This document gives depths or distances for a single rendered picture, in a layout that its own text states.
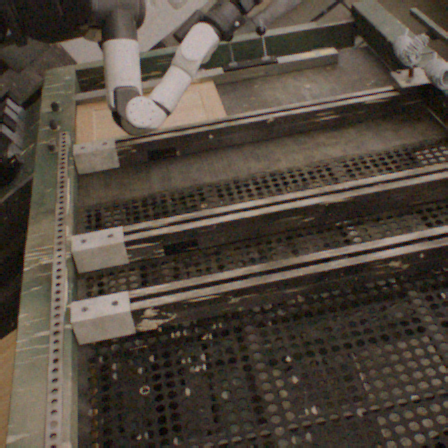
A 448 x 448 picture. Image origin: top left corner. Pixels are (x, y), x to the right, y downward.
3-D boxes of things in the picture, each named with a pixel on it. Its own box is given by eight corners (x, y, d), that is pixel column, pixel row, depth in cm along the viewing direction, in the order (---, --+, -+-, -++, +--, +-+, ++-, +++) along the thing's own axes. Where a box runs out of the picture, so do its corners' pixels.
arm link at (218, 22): (235, 24, 165) (207, 56, 163) (230, 42, 175) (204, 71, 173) (201, -4, 165) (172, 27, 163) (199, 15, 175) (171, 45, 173)
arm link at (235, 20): (254, -24, 164) (224, 9, 161) (272, 6, 169) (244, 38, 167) (226, -23, 173) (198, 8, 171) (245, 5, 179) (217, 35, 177)
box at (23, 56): (-6, 40, 237) (29, 9, 233) (19, 63, 244) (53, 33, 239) (-9, 52, 227) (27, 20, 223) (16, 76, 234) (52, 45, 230)
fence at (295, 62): (78, 104, 231) (75, 94, 229) (333, 57, 238) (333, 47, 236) (77, 110, 227) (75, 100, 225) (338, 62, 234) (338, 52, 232)
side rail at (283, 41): (81, 89, 254) (75, 63, 248) (350, 41, 263) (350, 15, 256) (81, 96, 250) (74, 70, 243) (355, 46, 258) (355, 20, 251)
